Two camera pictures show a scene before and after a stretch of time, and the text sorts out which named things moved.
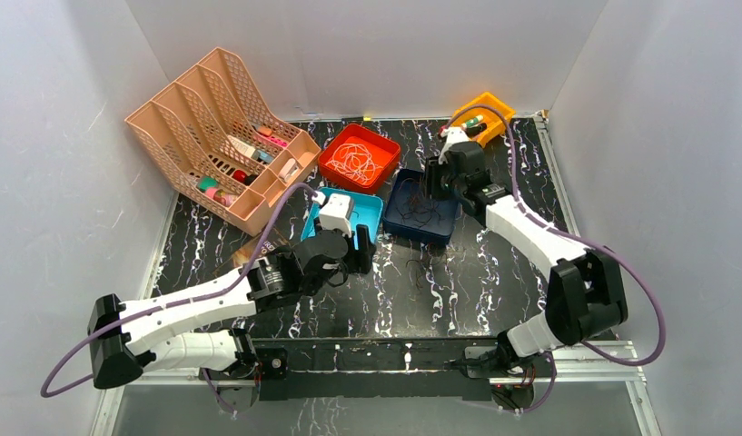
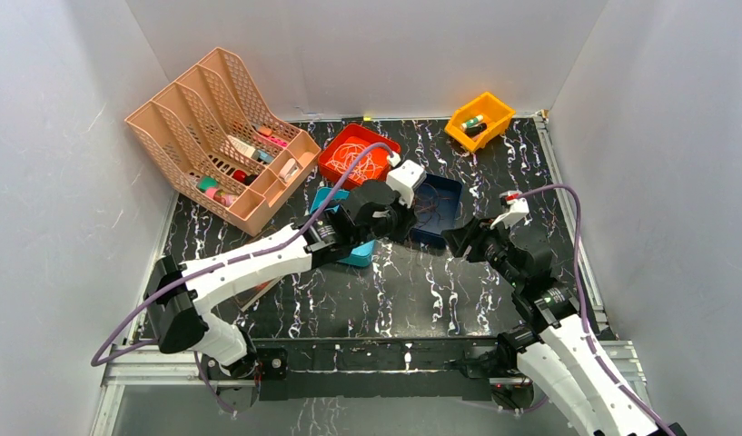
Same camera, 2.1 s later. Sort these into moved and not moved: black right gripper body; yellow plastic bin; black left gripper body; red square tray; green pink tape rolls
Moved: black right gripper body; black left gripper body
Not moved: green pink tape rolls; yellow plastic bin; red square tray
